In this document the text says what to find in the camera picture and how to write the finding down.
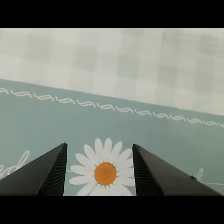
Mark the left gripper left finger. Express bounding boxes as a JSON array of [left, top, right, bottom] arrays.
[[0, 142, 68, 197]]

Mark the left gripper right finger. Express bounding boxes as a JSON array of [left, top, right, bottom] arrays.
[[132, 143, 222, 197]]

